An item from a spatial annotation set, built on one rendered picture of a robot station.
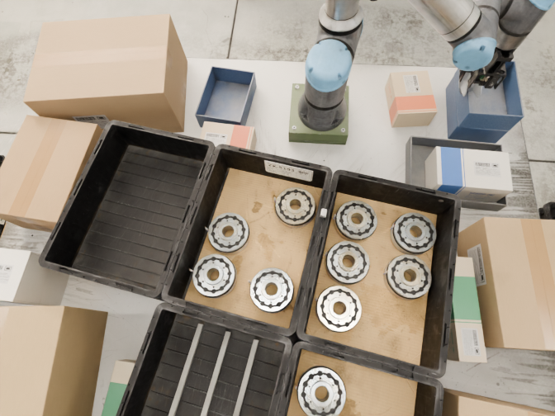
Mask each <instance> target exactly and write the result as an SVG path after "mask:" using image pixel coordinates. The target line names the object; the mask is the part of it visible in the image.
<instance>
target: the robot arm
mask: <svg viewBox="0 0 555 416"><path fill-rule="evenodd" d="M408 1H409V2H410V4H411V5H412V6H413V7H414V8H415V9H416V10H417V11H418V12H419V13H420V14H421V15H422V16H423V17H424V18H425V20H426V21H427V22H428V23H429V24H430V25H431V26H432V27H433V28H434V29H435V30H436V31H437V32H438V33H439V34H440V35H441V36H442V37H443V38H444V39H445V40H446V41H447V42H448V43H449V44H450V45H451V46H452V47H453V53H452V55H453V64H454V65H455V67H456V68H458V69H460V70H459V84H458V87H459V91H460V93H461V94H462V95H463V96H465V95H466V93H467V86H468V92H471V91H472V90H473V91H474V92H475V95H476V97H479V96H480V95H481V90H482V86H484V88H492V87H493V86H494V89H496V88H497V87H498V86H499V85H500V83H501V82H502V81H503V80H504V79H505V77H506V76H507V75H506V69H505V62H511V60H512V59H513V58H514V54H513V53H514V52H515V51H516V49H517V48H518V47H519V46H520V45H521V44H522V43H523V41H524V40H525V39H526V37H527V36H528V35H529V33H530V32H531V31H532V30H533V28H535V27H536V25H537V24H538V23H539V21H540V20H541V19H542V17H543V16H544V15H545V13H546V12H547V11H548V10H549V9H550V8H551V7H552V6H553V4H554V3H555V0H408ZM362 32H363V9H362V7H361V6H360V4H359V0H325V4H324V5H323V6H322V7H321V8H320V11H319V26H318V35H317V38H316V41H315V45H314V46H313V47H312V48H311V50H310V52H309V54H308V55H307V59H306V65H305V72H306V79H305V91H304V93H303V94H302V96H301V98H300V100H299V103H298V115H299V117H300V120H301V122H302V123H303V124H304V125H305V126H307V127H308V128H310V129H312V130H316V131H328V130H332V129H334V128H336V127H338V126H339V125H340V124H341V123H342V122H343V120H344V118H345V115H346V111H347V104H346V101H345V98H344V93H345V89H346V86H347V82H348V79H349V75H350V71H351V67H352V64H353V58H354V56H355V52H356V49H357V46H358V41H359V38H360V36H361V34H362ZM500 77H502V79H501V80H500V81H499V83H498V84H497V81H498V80H499V78H500Z"/></svg>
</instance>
